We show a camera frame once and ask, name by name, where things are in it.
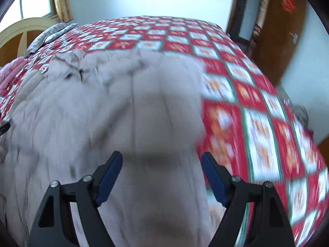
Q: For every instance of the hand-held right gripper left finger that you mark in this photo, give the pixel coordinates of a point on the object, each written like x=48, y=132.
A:
x=110, y=175

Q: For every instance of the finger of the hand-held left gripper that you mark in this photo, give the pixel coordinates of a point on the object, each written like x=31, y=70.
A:
x=3, y=129

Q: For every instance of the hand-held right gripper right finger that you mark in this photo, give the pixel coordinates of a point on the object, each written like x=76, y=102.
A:
x=213, y=177

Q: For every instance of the pale lilac quilted jacket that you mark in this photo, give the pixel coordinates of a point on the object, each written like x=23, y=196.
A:
x=128, y=108

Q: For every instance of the folded pink quilt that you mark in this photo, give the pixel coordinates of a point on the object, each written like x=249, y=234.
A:
x=10, y=73

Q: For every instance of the red bear printed bed sheet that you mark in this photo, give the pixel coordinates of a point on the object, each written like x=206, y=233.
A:
x=257, y=133

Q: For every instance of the cream and wood headboard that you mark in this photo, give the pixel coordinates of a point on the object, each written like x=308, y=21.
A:
x=15, y=33

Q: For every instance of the striped pillow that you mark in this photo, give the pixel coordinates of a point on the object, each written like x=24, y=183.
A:
x=48, y=36

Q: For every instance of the dark cloth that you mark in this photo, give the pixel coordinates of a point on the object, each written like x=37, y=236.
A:
x=300, y=114

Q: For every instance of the wooden cabinet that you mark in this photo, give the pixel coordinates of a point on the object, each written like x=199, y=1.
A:
x=324, y=150

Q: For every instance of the window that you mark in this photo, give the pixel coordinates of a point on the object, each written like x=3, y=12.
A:
x=33, y=0

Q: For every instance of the yellow embroidered curtain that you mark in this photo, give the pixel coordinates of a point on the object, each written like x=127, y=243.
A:
x=63, y=2

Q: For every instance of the brown wooden door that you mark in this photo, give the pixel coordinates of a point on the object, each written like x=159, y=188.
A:
x=277, y=43

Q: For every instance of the dark hallway door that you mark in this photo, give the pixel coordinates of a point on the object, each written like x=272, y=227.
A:
x=242, y=5

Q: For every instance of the red paper door decoration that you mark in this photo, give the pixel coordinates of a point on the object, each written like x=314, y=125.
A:
x=287, y=3

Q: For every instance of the brown door frame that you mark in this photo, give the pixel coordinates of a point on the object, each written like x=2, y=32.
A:
x=231, y=10

